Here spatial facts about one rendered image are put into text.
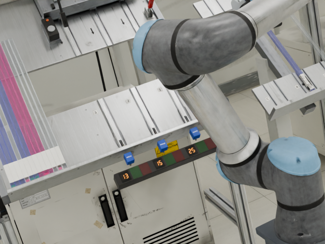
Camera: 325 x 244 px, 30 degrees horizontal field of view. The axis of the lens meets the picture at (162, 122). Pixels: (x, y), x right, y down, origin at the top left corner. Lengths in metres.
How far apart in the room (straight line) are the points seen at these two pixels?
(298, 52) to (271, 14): 1.58
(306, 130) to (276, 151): 1.61
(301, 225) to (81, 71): 2.48
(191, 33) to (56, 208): 1.12
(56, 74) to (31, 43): 1.71
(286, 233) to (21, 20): 1.12
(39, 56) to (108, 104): 0.28
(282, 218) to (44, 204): 0.93
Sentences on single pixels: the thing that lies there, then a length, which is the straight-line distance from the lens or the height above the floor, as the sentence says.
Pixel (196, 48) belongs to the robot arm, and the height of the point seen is 1.11.
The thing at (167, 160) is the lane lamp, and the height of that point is 0.66.
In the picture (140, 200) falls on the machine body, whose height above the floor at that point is 0.38.
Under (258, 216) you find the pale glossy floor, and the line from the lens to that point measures 2.72.
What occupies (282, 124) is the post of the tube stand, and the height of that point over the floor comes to 0.57.
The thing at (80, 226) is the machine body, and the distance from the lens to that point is 2.21.
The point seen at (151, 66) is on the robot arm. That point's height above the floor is 1.07.
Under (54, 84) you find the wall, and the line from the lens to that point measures 3.75.
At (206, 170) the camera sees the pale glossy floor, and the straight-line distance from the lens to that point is 3.20.
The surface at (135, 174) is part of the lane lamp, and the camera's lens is 1.79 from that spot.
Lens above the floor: 1.41
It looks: 21 degrees down
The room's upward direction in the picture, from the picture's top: 14 degrees counter-clockwise
